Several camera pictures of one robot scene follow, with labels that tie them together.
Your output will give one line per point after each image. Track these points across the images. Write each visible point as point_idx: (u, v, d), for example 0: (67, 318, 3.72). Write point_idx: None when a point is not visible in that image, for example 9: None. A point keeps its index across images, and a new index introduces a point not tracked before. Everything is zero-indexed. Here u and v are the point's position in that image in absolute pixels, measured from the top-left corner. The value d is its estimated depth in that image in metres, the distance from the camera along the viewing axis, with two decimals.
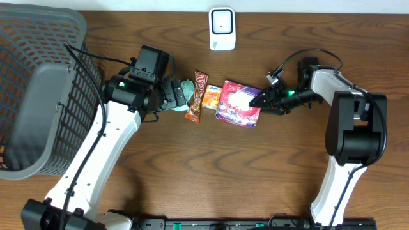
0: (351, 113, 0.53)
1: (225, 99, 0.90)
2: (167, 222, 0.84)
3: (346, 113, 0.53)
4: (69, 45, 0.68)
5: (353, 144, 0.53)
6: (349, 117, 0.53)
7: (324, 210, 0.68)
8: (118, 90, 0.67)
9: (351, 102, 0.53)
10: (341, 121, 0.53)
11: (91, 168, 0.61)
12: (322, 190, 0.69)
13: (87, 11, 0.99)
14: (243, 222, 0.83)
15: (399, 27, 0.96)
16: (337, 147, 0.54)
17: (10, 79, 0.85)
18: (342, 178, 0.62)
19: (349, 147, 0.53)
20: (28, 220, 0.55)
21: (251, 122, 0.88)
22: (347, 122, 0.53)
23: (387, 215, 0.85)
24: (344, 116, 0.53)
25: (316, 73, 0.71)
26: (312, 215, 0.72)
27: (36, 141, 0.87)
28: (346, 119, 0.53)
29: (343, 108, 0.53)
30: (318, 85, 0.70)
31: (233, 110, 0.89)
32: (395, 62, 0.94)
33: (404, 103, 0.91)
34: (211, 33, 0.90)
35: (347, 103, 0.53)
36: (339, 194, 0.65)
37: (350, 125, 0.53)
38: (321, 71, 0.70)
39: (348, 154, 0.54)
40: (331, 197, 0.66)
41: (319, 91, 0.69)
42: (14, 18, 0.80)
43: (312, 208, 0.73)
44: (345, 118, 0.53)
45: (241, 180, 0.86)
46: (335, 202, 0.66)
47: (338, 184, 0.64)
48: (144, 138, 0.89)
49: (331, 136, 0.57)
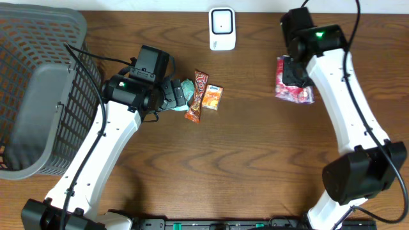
0: (361, 175, 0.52)
1: (277, 80, 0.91)
2: (167, 222, 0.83)
3: (356, 176, 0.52)
4: (69, 45, 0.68)
5: (357, 194, 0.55)
6: (358, 178, 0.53)
7: (325, 225, 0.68)
8: (118, 91, 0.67)
9: (362, 166, 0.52)
10: (351, 184, 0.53)
11: (91, 168, 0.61)
12: (321, 204, 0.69)
13: (88, 11, 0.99)
14: (243, 222, 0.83)
15: (398, 26, 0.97)
16: (341, 198, 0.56)
17: (10, 79, 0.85)
18: (343, 206, 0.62)
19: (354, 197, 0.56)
20: (28, 220, 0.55)
21: (303, 99, 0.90)
22: (356, 183, 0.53)
23: (388, 215, 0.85)
24: (354, 179, 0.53)
25: (319, 61, 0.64)
26: (311, 223, 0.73)
27: (36, 141, 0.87)
28: (356, 181, 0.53)
29: (354, 174, 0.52)
30: (320, 78, 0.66)
31: (287, 91, 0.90)
32: (395, 62, 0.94)
33: (404, 103, 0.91)
34: (211, 33, 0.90)
35: (359, 168, 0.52)
36: (340, 216, 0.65)
37: (359, 184, 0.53)
38: (325, 60, 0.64)
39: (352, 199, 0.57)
40: (331, 217, 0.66)
41: (323, 88, 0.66)
42: (14, 18, 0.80)
43: (310, 213, 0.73)
44: (354, 181, 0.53)
45: (241, 179, 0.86)
46: (335, 221, 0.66)
47: (339, 209, 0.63)
48: (144, 138, 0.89)
49: (333, 183, 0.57)
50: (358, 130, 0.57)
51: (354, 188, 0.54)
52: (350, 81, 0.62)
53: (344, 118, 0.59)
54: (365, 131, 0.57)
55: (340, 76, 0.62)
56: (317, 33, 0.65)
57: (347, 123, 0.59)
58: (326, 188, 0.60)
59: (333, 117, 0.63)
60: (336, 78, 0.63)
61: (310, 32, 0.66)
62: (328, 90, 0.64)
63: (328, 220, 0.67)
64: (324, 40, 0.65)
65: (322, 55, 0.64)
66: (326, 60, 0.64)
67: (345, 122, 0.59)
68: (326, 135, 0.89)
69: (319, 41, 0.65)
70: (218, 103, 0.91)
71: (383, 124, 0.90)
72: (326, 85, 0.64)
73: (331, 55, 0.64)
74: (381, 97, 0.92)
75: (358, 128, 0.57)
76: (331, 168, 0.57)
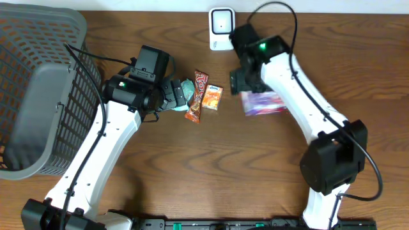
0: (331, 159, 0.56)
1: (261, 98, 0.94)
2: (167, 222, 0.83)
3: (327, 161, 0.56)
4: (69, 45, 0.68)
5: (337, 180, 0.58)
6: (330, 162, 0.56)
7: (321, 222, 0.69)
8: (118, 90, 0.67)
9: (328, 151, 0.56)
10: (324, 170, 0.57)
11: (91, 168, 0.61)
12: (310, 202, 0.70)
13: (88, 11, 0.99)
14: (243, 222, 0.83)
15: (399, 27, 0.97)
16: (322, 186, 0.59)
17: (10, 79, 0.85)
18: (330, 197, 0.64)
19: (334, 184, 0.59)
20: (28, 220, 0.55)
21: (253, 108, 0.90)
22: (330, 169, 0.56)
23: (388, 215, 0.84)
24: (327, 165, 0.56)
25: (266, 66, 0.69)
26: (308, 222, 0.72)
27: (36, 141, 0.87)
28: (330, 167, 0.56)
29: (324, 160, 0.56)
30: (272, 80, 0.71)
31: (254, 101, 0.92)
32: (395, 62, 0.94)
33: (404, 103, 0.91)
34: (211, 33, 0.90)
35: (326, 153, 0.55)
36: (331, 208, 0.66)
37: (333, 169, 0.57)
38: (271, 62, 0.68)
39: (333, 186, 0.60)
40: (323, 211, 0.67)
41: (281, 91, 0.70)
42: (14, 18, 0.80)
43: (306, 216, 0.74)
44: (328, 167, 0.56)
45: (242, 179, 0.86)
46: (328, 215, 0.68)
47: (328, 201, 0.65)
48: (144, 138, 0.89)
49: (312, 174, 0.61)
50: (318, 120, 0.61)
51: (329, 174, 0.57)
52: (300, 76, 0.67)
53: (304, 113, 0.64)
54: (324, 119, 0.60)
55: (289, 75, 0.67)
56: (260, 45, 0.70)
57: (306, 116, 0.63)
58: (309, 183, 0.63)
59: (296, 114, 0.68)
60: (286, 78, 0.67)
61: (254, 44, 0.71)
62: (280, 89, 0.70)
63: (321, 215, 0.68)
64: (269, 49, 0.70)
65: (268, 61, 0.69)
66: (271, 64, 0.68)
67: (305, 114, 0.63)
68: None
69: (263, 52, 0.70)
70: (218, 103, 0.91)
71: (383, 124, 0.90)
72: (280, 87, 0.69)
73: (277, 59, 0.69)
74: (380, 97, 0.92)
75: (317, 117, 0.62)
76: (305, 160, 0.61)
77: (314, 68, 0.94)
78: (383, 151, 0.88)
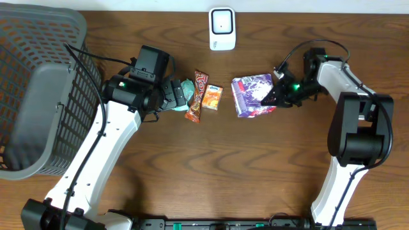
0: (354, 115, 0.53)
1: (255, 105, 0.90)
2: (167, 222, 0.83)
3: (351, 117, 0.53)
4: (69, 45, 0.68)
5: (354, 145, 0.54)
6: (352, 119, 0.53)
7: (325, 211, 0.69)
8: (118, 90, 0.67)
9: (354, 104, 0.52)
10: (345, 125, 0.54)
11: (92, 168, 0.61)
12: (323, 188, 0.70)
13: (88, 11, 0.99)
14: (243, 222, 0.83)
15: (399, 27, 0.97)
16: (339, 148, 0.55)
17: (10, 79, 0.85)
18: (344, 179, 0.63)
19: (351, 149, 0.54)
20: (28, 220, 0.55)
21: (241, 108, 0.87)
22: (350, 125, 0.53)
23: (388, 215, 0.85)
24: (349, 119, 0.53)
25: (324, 65, 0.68)
26: (313, 215, 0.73)
27: (36, 141, 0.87)
28: (351, 125, 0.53)
29: (347, 114, 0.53)
30: (325, 78, 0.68)
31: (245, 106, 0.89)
32: (395, 63, 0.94)
33: (404, 103, 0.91)
34: (211, 33, 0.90)
35: (351, 106, 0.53)
36: (340, 194, 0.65)
37: (354, 129, 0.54)
38: (330, 64, 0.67)
39: (351, 155, 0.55)
40: (332, 197, 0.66)
41: (326, 84, 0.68)
42: (14, 18, 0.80)
43: (312, 208, 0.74)
44: (349, 121, 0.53)
45: (241, 180, 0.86)
46: (335, 203, 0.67)
47: (339, 183, 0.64)
48: (144, 138, 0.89)
49: (333, 135, 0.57)
50: (350, 87, 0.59)
51: (349, 131, 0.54)
52: (349, 70, 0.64)
53: (341, 85, 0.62)
54: (358, 89, 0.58)
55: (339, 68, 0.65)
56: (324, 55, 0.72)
57: (343, 87, 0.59)
58: (329, 149, 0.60)
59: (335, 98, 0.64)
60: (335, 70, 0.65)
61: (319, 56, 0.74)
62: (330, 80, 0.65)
63: (329, 201, 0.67)
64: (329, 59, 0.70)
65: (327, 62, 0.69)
66: (330, 63, 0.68)
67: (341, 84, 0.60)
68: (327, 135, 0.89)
69: (328, 58, 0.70)
70: (218, 103, 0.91)
71: None
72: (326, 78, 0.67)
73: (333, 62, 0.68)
74: None
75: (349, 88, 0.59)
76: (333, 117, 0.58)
77: None
78: None
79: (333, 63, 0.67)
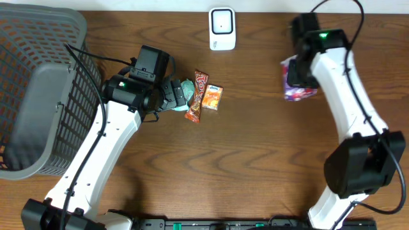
0: (360, 161, 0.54)
1: None
2: (167, 222, 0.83)
3: (356, 163, 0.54)
4: (69, 44, 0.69)
5: (358, 184, 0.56)
6: (357, 166, 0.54)
7: (324, 223, 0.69)
8: (118, 90, 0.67)
9: (360, 153, 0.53)
10: (349, 172, 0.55)
11: (91, 168, 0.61)
12: (321, 202, 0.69)
13: (88, 11, 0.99)
14: (243, 222, 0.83)
15: (399, 27, 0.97)
16: (342, 188, 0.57)
17: (10, 79, 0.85)
18: (344, 204, 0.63)
19: (355, 188, 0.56)
20: (28, 220, 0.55)
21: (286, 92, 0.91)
22: (355, 170, 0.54)
23: (388, 215, 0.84)
24: (354, 167, 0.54)
25: (323, 59, 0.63)
26: (312, 221, 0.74)
27: (36, 141, 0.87)
28: (356, 170, 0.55)
29: (353, 162, 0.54)
30: (325, 78, 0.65)
31: None
32: (395, 62, 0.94)
33: (404, 103, 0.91)
34: (211, 33, 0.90)
35: (357, 155, 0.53)
36: (340, 213, 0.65)
37: (358, 172, 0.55)
38: (329, 59, 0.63)
39: (353, 191, 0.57)
40: (331, 215, 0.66)
41: (324, 83, 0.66)
42: (14, 18, 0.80)
43: (312, 214, 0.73)
44: (354, 168, 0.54)
45: (242, 179, 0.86)
46: (335, 218, 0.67)
47: (339, 206, 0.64)
48: (144, 138, 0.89)
49: (334, 172, 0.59)
50: (356, 121, 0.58)
51: (353, 176, 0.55)
52: (352, 75, 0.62)
53: (344, 109, 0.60)
54: (365, 121, 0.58)
55: (340, 70, 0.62)
56: (320, 36, 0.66)
57: (347, 114, 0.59)
58: (329, 181, 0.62)
59: (333, 107, 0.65)
60: (337, 73, 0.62)
61: (315, 32, 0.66)
62: (330, 84, 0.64)
63: (329, 218, 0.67)
64: (328, 41, 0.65)
65: (324, 52, 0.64)
66: (329, 57, 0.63)
67: (346, 113, 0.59)
68: (327, 135, 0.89)
69: (324, 44, 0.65)
70: (218, 103, 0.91)
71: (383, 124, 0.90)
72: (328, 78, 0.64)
73: (335, 53, 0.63)
74: (381, 97, 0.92)
75: (356, 118, 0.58)
76: (335, 157, 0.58)
77: None
78: None
79: (333, 60, 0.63)
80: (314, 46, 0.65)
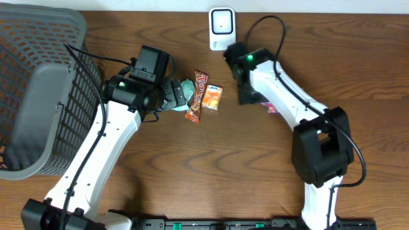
0: (315, 143, 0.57)
1: None
2: (167, 222, 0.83)
3: (312, 147, 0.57)
4: (69, 45, 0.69)
5: (324, 167, 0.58)
6: (315, 148, 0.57)
7: (317, 220, 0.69)
8: (118, 90, 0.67)
9: (311, 135, 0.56)
10: (310, 156, 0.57)
11: (91, 168, 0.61)
12: (308, 201, 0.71)
13: (88, 11, 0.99)
14: (243, 222, 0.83)
15: (399, 27, 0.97)
16: (313, 176, 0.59)
17: (10, 79, 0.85)
18: (324, 191, 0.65)
19: (322, 172, 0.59)
20: (28, 220, 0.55)
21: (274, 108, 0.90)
22: (317, 155, 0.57)
23: (388, 215, 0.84)
24: (314, 152, 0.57)
25: (255, 74, 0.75)
26: (308, 223, 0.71)
27: (36, 141, 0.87)
28: (316, 154, 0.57)
29: (308, 145, 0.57)
30: (266, 89, 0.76)
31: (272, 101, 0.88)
32: (395, 62, 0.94)
33: (404, 103, 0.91)
34: (211, 33, 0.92)
35: (309, 138, 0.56)
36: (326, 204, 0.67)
37: (319, 156, 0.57)
38: (261, 71, 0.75)
39: (324, 176, 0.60)
40: (319, 208, 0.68)
41: (268, 94, 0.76)
42: (14, 18, 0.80)
43: (304, 215, 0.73)
44: (313, 152, 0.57)
45: (242, 179, 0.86)
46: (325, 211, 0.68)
47: (322, 196, 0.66)
48: (144, 138, 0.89)
49: (301, 164, 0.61)
50: (299, 110, 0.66)
51: (316, 160, 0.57)
52: (283, 76, 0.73)
53: (287, 105, 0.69)
54: (306, 108, 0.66)
55: (273, 77, 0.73)
56: (247, 57, 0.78)
57: (289, 108, 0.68)
58: (301, 176, 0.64)
59: (281, 111, 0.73)
60: (271, 80, 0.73)
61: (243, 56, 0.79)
62: (271, 92, 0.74)
63: (319, 211, 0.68)
64: (255, 61, 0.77)
65: (255, 68, 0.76)
66: (259, 71, 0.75)
67: (288, 106, 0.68)
68: None
69: (254, 62, 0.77)
70: (218, 103, 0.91)
71: (382, 124, 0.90)
72: (268, 89, 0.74)
73: (264, 66, 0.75)
74: (381, 97, 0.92)
75: (298, 108, 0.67)
76: (294, 149, 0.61)
77: (314, 68, 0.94)
78: (382, 149, 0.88)
79: (264, 71, 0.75)
80: (246, 66, 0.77)
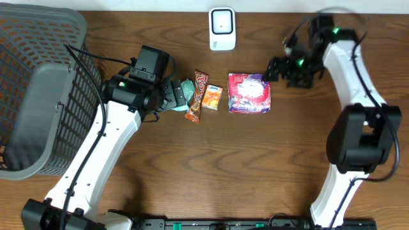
0: (358, 127, 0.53)
1: (235, 91, 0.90)
2: (167, 222, 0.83)
3: (353, 129, 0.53)
4: (69, 45, 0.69)
5: (355, 154, 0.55)
6: (355, 131, 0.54)
7: (325, 213, 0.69)
8: (118, 90, 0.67)
9: (359, 117, 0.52)
10: (346, 137, 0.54)
11: (91, 168, 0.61)
12: (323, 191, 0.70)
13: (88, 11, 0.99)
14: (243, 222, 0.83)
15: (399, 27, 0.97)
16: (340, 158, 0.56)
17: (10, 79, 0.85)
18: (343, 184, 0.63)
19: (351, 158, 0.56)
20: (28, 220, 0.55)
21: (266, 107, 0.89)
22: (353, 139, 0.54)
23: (388, 215, 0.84)
24: (352, 135, 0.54)
25: (332, 48, 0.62)
26: (312, 216, 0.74)
27: (36, 141, 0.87)
28: (353, 137, 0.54)
29: (350, 126, 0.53)
30: (331, 64, 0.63)
31: (246, 99, 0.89)
32: (395, 62, 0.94)
33: (403, 103, 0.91)
34: (211, 33, 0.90)
35: (355, 119, 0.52)
36: (340, 198, 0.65)
37: (356, 140, 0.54)
38: (338, 47, 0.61)
39: (351, 163, 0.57)
40: (331, 200, 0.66)
41: (331, 68, 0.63)
42: (14, 18, 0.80)
43: (312, 209, 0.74)
44: (351, 134, 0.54)
45: (242, 179, 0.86)
46: (335, 207, 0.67)
47: (339, 188, 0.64)
48: (144, 138, 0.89)
49: (333, 142, 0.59)
50: (357, 93, 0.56)
51: (351, 143, 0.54)
52: (358, 59, 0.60)
53: (348, 84, 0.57)
54: (365, 96, 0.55)
55: (347, 57, 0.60)
56: (333, 30, 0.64)
57: (349, 89, 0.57)
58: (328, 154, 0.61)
59: (339, 90, 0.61)
60: (344, 57, 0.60)
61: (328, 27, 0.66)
62: (336, 69, 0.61)
63: (330, 205, 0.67)
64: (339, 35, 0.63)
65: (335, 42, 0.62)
66: (339, 45, 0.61)
67: (349, 89, 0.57)
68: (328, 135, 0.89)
69: (336, 36, 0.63)
70: (218, 103, 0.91)
71: None
72: (335, 65, 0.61)
73: (343, 42, 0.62)
74: (381, 97, 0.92)
75: (359, 93, 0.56)
76: (335, 126, 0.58)
77: None
78: None
79: (342, 46, 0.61)
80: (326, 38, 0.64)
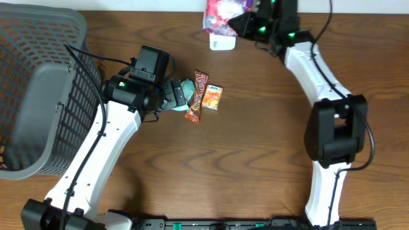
0: (330, 121, 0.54)
1: (215, 11, 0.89)
2: (167, 222, 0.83)
3: (326, 125, 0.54)
4: (69, 45, 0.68)
5: (333, 149, 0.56)
6: (329, 127, 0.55)
7: (320, 212, 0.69)
8: (118, 90, 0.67)
9: (328, 112, 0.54)
10: (321, 133, 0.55)
11: (90, 169, 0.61)
12: (312, 190, 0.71)
13: (88, 11, 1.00)
14: (243, 222, 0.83)
15: (397, 27, 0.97)
16: (319, 154, 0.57)
17: (10, 79, 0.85)
18: (330, 178, 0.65)
19: (330, 153, 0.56)
20: (28, 220, 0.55)
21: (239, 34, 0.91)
22: (328, 135, 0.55)
23: (388, 215, 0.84)
24: (325, 131, 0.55)
25: (291, 51, 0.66)
26: (309, 218, 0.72)
27: (36, 141, 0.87)
28: (328, 132, 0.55)
29: (323, 122, 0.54)
30: (294, 66, 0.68)
31: (224, 23, 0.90)
32: (395, 62, 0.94)
33: (403, 103, 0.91)
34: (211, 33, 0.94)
35: (325, 115, 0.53)
36: (330, 193, 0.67)
37: (331, 135, 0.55)
38: (297, 50, 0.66)
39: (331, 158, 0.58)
40: (323, 199, 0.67)
41: (295, 70, 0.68)
42: (15, 18, 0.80)
43: (307, 211, 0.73)
44: (326, 130, 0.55)
45: (242, 179, 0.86)
46: (328, 203, 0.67)
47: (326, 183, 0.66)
48: (144, 138, 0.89)
49: (311, 140, 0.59)
50: (323, 88, 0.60)
51: (326, 138, 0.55)
52: (317, 59, 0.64)
53: (312, 83, 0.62)
54: (330, 89, 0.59)
55: (306, 57, 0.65)
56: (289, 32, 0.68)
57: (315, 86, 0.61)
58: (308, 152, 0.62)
59: (307, 92, 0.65)
60: (304, 58, 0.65)
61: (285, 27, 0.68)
62: (300, 70, 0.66)
63: (322, 202, 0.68)
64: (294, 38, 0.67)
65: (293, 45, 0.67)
66: (297, 47, 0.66)
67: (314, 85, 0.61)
68: None
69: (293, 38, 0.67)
70: (218, 103, 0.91)
71: (382, 124, 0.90)
72: (299, 67, 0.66)
73: (301, 44, 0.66)
74: (380, 97, 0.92)
75: (323, 87, 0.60)
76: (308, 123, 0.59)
77: None
78: (381, 149, 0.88)
79: (300, 48, 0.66)
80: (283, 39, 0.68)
